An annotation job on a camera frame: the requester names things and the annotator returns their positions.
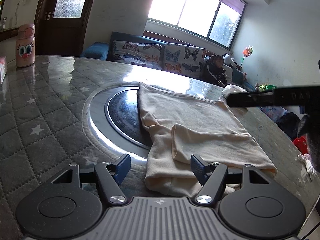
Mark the seated child dark clothes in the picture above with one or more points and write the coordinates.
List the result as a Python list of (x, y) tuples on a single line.
[(213, 71)]

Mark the butterfly cushion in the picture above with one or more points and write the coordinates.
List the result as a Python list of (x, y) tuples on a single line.
[(184, 60), (147, 55)]

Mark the black round induction cooktop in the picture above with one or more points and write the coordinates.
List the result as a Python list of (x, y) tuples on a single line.
[(122, 112)]

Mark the dark wooden door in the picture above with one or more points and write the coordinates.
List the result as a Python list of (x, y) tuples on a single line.
[(60, 26)]

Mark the clear plastic storage box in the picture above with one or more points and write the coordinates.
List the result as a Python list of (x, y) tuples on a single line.
[(274, 112)]

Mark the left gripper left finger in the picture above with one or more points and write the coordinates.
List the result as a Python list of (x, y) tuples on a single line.
[(109, 176)]

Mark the green plastic bowl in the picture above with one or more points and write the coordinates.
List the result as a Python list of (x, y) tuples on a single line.
[(270, 87)]

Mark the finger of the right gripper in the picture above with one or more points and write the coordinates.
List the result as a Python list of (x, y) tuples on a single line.
[(283, 96)]

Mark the window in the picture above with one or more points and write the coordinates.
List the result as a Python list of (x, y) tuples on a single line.
[(214, 20)]

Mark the red plastic stool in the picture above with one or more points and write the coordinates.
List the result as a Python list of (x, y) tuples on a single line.
[(301, 144)]

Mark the white pink tissue box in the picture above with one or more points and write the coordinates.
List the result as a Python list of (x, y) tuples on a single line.
[(3, 68)]

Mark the white plush toy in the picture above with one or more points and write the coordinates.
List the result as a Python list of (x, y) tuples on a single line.
[(228, 61)]

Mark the butterfly cushion right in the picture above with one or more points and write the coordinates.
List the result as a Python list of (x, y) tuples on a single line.
[(184, 60)]

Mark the black backpack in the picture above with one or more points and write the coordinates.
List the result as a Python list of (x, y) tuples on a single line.
[(288, 123)]

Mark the butterfly cushion left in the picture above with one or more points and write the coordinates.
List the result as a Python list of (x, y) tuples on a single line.
[(147, 55)]

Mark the pink cartoon face bottle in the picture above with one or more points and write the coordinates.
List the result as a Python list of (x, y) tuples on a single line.
[(25, 46)]

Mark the colourful pinwheel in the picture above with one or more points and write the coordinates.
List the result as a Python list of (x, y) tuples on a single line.
[(246, 53)]

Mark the cream knit garment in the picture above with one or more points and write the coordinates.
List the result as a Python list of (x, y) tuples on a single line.
[(181, 125)]

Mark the blue corner sofa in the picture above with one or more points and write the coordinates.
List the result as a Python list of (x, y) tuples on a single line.
[(103, 51)]

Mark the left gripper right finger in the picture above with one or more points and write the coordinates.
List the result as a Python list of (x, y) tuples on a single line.
[(211, 177)]

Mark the pink white small garment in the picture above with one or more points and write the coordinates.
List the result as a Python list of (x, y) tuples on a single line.
[(308, 173)]

